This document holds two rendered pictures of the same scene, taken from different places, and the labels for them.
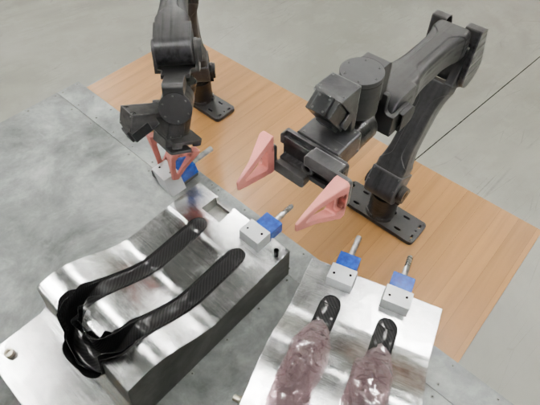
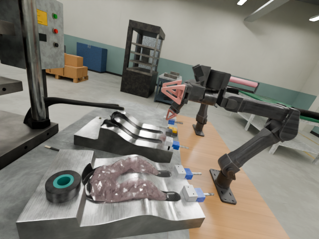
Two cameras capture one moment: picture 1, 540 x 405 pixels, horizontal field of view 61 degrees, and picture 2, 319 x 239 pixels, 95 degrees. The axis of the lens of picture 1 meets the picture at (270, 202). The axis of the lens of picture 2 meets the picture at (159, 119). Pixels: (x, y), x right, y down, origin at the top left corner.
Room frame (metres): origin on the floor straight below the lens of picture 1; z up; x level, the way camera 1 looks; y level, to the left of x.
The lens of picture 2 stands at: (-0.02, -0.41, 1.30)
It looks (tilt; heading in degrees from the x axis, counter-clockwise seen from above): 22 degrees down; 46
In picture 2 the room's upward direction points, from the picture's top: 14 degrees clockwise
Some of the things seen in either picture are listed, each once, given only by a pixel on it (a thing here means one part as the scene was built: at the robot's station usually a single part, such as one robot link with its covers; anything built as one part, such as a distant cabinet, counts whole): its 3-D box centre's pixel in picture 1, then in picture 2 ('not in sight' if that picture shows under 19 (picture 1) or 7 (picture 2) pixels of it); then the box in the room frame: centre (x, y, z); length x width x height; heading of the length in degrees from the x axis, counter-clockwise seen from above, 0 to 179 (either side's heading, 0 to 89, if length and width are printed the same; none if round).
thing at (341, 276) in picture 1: (348, 261); (188, 173); (0.48, -0.16, 0.85); 0.13 x 0.05 x 0.05; 155
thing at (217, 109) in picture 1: (200, 89); (199, 126); (1.04, 0.19, 0.84); 0.20 x 0.07 x 0.08; 48
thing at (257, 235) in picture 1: (271, 224); (176, 145); (0.54, 0.00, 0.89); 0.13 x 0.05 x 0.05; 138
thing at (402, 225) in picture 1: (383, 202); (224, 179); (0.64, -0.25, 0.84); 0.20 x 0.07 x 0.08; 48
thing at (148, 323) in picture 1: (152, 286); (133, 126); (0.39, 0.21, 0.92); 0.35 x 0.16 x 0.09; 138
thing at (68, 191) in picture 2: not in sight; (63, 185); (0.02, -0.07, 0.93); 0.08 x 0.08 x 0.04
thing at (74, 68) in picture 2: not in sight; (64, 65); (0.82, 5.38, 0.37); 1.20 x 0.82 x 0.74; 141
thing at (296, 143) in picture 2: not in sight; (270, 117); (4.77, 0.40, 0.51); 2.40 x 1.13 x 1.02; 47
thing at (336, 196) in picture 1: (311, 198); (174, 91); (0.36, -0.05, 1.20); 0.09 x 0.07 x 0.07; 138
